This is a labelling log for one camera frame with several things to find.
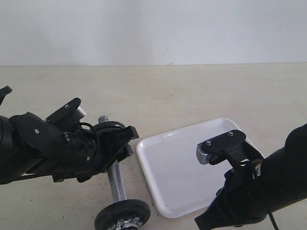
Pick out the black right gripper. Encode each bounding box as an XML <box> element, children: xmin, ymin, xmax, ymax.
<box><xmin>194</xmin><ymin>165</ymin><xmax>267</xmax><ymax>230</ymax></box>

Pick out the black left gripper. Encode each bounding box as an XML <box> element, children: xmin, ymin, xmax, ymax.
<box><xmin>52</xmin><ymin>126</ymin><xmax>139</xmax><ymax>183</ymax></box>

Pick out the chrome threaded dumbbell bar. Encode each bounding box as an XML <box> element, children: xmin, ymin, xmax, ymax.
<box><xmin>97</xmin><ymin>115</ymin><xmax>123</xmax><ymax>196</ymax></box>

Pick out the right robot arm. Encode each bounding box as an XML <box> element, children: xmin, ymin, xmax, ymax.
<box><xmin>195</xmin><ymin>126</ymin><xmax>307</xmax><ymax>230</ymax></box>

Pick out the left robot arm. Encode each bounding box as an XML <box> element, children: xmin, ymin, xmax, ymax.
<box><xmin>0</xmin><ymin>98</ymin><xmax>139</xmax><ymax>184</ymax></box>

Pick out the black plate on bar right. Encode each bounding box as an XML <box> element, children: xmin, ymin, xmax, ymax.
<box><xmin>93</xmin><ymin>121</ymin><xmax>126</xmax><ymax>133</ymax></box>

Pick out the black plate on bar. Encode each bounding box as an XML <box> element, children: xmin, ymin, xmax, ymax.
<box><xmin>94</xmin><ymin>199</ymin><xmax>151</xmax><ymax>230</ymax></box>
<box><xmin>93</xmin><ymin>121</ymin><xmax>126</xmax><ymax>133</ymax></box>

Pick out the white rectangular tray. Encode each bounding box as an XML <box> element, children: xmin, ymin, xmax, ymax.
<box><xmin>136</xmin><ymin>118</ymin><xmax>239</xmax><ymax>218</ymax></box>

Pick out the black plate on bar left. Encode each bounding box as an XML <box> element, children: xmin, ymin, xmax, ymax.
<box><xmin>94</xmin><ymin>199</ymin><xmax>151</xmax><ymax>230</ymax></box>

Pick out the chrome collar nut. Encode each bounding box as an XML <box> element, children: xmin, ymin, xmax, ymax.
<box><xmin>107</xmin><ymin>218</ymin><xmax>143</xmax><ymax>230</ymax></box>

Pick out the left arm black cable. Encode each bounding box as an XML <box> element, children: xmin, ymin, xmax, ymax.
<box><xmin>0</xmin><ymin>122</ymin><xmax>101</xmax><ymax>185</ymax></box>

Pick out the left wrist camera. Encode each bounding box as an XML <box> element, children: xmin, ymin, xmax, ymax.
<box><xmin>45</xmin><ymin>97</ymin><xmax>86</xmax><ymax>126</ymax></box>

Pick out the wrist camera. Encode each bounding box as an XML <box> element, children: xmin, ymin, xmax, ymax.
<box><xmin>196</xmin><ymin>129</ymin><xmax>248</xmax><ymax>167</ymax></box>
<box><xmin>45</xmin><ymin>97</ymin><xmax>86</xmax><ymax>126</ymax></box>

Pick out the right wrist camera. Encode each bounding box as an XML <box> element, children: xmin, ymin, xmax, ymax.
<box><xmin>196</xmin><ymin>129</ymin><xmax>248</xmax><ymax>167</ymax></box>

